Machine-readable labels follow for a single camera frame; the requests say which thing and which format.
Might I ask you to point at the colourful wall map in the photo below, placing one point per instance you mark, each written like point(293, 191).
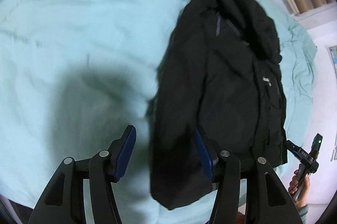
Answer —
point(333, 55)

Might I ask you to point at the black hooded jacket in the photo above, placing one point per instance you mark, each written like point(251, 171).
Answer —
point(223, 82)

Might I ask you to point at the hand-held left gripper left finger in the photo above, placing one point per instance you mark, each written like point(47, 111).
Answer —
point(123, 158)

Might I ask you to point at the person's right hand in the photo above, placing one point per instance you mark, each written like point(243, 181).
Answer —
point(302, 189)

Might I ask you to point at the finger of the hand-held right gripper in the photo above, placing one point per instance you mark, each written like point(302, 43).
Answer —
point(292, 146)

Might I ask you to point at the person's right forearm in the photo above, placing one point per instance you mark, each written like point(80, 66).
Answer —
point(303, 214)

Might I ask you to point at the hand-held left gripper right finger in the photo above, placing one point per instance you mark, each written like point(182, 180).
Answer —
point(204, 158)

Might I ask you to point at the teal quilted blanket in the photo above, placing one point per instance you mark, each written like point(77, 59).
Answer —
point(79, 29)

